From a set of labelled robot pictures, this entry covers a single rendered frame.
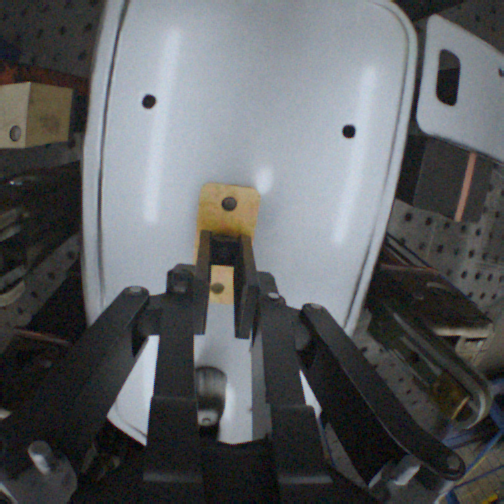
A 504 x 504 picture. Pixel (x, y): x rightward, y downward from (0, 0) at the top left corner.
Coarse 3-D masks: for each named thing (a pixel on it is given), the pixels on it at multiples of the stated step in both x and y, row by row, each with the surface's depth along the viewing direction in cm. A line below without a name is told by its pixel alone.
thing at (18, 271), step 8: (16, 224) 15; (0, 232) 14; (8, 232) 15; (16, 232) 15; (0, 240) 14; (8, 264) 16; (16, 264) 16; (0, 272) 15; (8, 272) 15; (16, 272) 16; (24, 272) 17; (0, 280) 14; (8, 280) 15; (0, 288) 14
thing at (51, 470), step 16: (32, 448) 5; (48, 448) 5; (48, 464) 5; (64, 464) 6; (16, 480) 5; (32, 480) 5; (48, 480) 5; (64, 480) 5; (16, 496) 4; (32, 496) 4; (48, 496) 5; (64, 496) 5
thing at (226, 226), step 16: (208, 192) 20; (224, 192) 20; (240, 192) 20; (256, 192) 20; (208, 208) 20; (240, 208) 20; (256, 208) 20; (208, 224) 21; (224, 224) 21; (240, 224) 21; (224, 240) 20; (224, 272) 22
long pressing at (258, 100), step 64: (128, 0) 15; (192, 0) 16; (256, 0) 16; (320, 0) 16; (384, 0) 16; (128, 64) 17; (192, 64) 18; (256, 64) 18; (320, 64) 18; (384, 64) 18; (128, 128) 19; (192, 128) 19; (256, 128) 19; (320, 128) 20; (384, 128) 20; (128, 192) 20; (192, 192) 21; (320, 192) 21; (384, 192) 22; (128, 256) 22; (192, 256) 22; (256, 256) 23; (320, 256) 23; (128, 384) 26
